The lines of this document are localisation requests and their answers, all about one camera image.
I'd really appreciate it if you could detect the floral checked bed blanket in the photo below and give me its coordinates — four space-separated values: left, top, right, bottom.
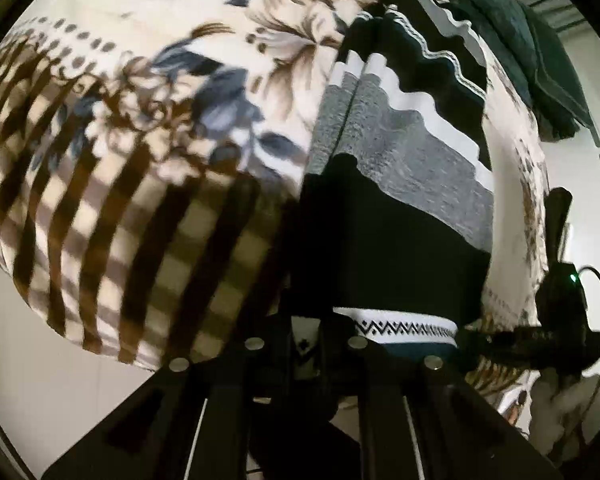
0 0 553 423

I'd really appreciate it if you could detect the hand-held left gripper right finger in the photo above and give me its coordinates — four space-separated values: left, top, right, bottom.
322 311 564 480

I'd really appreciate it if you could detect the dark green quilt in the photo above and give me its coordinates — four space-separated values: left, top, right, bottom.
447 0 597 142

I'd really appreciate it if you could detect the striped knit sweater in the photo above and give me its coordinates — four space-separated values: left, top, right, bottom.
287 0 497 362

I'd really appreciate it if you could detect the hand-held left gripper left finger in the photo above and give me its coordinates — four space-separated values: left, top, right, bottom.
40 311 297 480

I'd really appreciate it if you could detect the white headboard with grey strip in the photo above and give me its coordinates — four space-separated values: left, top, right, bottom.
500 0 600 341

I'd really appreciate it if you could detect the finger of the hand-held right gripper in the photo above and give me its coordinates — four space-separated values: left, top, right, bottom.
457 326 537 362
543 187 575 271

